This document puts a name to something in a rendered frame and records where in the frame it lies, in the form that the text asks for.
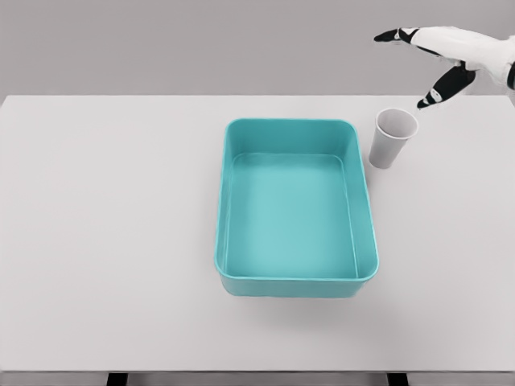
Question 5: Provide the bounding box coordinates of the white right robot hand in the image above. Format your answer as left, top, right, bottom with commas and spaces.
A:
373, 26, 492, 111

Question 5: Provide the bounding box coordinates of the teal rectangular plastic basket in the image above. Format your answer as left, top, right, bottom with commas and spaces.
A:
212, 117, 381, 299

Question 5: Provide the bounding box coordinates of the white paper cup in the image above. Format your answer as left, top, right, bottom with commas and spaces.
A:
369, 107, 419, 170

